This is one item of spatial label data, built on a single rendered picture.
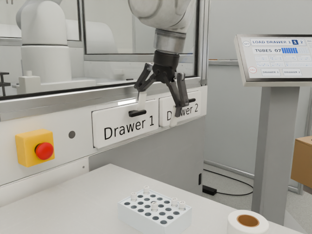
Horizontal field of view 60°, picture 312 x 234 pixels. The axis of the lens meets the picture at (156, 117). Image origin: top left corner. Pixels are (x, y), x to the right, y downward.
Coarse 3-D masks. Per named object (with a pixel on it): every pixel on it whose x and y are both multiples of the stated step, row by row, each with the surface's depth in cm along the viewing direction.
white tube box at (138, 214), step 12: (156, 192) 58; (120, 204) 54; (132, 204) 54; (144, 204) 54; (168, 204) 54; (120, 216) 55; (132, 216) 52; (144, 216) 50; (156, 216) 50; (168, 216) 51; (180, 216) 50; (144, 228) 50; (156, 228) 48; (168, 228) 47; (180, 228) 51
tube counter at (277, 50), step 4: (276, 48) 143; (280, 48) 143; (284, 48) 143; (288, 48) 143; (292, 48) 143; (296, 48) 143; (300, 48) 143; (304, 48) 143; (276, 52) 141; (280, 52) 141; (284, 52) 142; (288, 52) 142; (292, 52) 142; (296, 52) 142; (300, 52) 142; (304, 52) 142; (308, 52) 142
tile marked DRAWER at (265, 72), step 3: (261, 69) 136; (264, 69) 136; (267, 69) 136; (270, 69) 136; (273, 69) 136; (276, 69) 136; (261, 72) 135; (264, 72) 135; (267, 72) 135; (270, 72) 135; (273, 72) 135; (276, 72) 135; (279, 72) 135; (264, 75) 134; (267, 75) 134; (270, 75) 134; (273, 75) 135; (276, 75) 135; (279, 75) 135
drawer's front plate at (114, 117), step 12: (120, 108) 84; (132, 108) 89; (144, 108) 94; (156, 108) 99; (96, 120) 78; (108, 120) 81; (120, 120) 85; (132, 120) 90; (156, 120) 100; (96, 132) 78; (108, 132) 82; (132, 132) 90; (144, 132) 95; (96, 144) 79; (108, 144) 83
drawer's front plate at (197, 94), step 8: (192, 96) 117; (200, 96) 123; (160, 104) 102; (168, 104) 104; (192, 104) 118; (200, 104) 124; (160, 112) 103; (168, 112) 105; (192, 112) 119; (200, 112) 125; (160, 120) 103; (168, 120) 106
